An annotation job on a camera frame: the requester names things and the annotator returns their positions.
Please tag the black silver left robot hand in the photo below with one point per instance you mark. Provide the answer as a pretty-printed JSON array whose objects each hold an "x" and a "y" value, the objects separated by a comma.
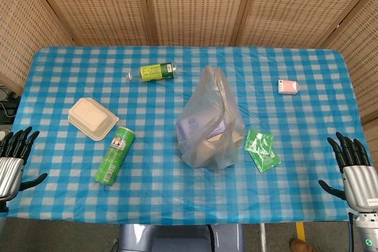
[{"x": 11, "y": 175}]

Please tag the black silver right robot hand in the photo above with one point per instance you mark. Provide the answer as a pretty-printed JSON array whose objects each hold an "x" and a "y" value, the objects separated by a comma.
[{"x": 361, "y": 187}]

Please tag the gray translucent plastic bag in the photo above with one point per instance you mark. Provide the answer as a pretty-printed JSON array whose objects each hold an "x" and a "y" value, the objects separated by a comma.
[{"x": 206, "y": 101}]

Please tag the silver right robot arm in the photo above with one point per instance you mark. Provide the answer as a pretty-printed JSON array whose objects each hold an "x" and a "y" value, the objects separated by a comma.
[{"x": 366, "y": 229}]

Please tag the blue gray robot base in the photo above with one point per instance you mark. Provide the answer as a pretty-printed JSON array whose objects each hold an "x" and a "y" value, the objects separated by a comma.
[{"x": 177, "y": 238}]

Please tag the blue white checkered tablecloth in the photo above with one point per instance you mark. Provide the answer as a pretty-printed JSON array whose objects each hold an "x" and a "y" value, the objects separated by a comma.
[{"x": 165, "y": 193}]

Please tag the yellow floor tape strip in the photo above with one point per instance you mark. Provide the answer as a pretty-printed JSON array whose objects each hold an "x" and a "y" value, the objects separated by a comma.
[{"x": 300, "y": 231}]

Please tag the brown leather shoe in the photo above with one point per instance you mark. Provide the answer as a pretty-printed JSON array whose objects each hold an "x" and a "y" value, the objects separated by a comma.
[{"x": 301, "y": 246}]

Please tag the green tea packet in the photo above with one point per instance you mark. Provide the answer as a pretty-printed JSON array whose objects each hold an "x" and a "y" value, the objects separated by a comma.
[
  {"x": 267, "y": 162},
  {"x": 258, "y": 141}
]

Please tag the beige lidded lunch box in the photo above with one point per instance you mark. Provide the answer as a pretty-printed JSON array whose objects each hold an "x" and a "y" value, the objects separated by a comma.
[{"x": 90, "y": 116}]

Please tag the green chips can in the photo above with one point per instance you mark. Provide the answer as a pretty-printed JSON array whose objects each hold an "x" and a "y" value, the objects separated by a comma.
[{"x": 113, "y": 157}]

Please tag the white table leg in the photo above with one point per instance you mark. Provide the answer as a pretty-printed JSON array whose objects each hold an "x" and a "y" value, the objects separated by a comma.
[{"x": 263, "y": 237}]

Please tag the pink white tissue pack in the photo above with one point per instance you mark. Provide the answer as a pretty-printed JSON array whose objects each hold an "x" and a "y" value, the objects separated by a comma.
[{"x": 288, "y": 86}]

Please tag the brown paper box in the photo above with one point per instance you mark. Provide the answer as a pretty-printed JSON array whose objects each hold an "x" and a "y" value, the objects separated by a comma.
[{"x": 208, "y": 148}]

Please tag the clear bottle with green label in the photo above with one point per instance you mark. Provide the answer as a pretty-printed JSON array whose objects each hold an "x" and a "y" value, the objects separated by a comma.
[{"x": 155, "y": 72}]

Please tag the purple package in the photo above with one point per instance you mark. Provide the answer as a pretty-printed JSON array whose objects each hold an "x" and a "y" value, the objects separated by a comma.
[{"x": 192, "y": 126}]

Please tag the woven bamboo folding screen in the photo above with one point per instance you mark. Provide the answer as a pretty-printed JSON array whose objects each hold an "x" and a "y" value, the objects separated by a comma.
[{"x": 192, "y": 4}]

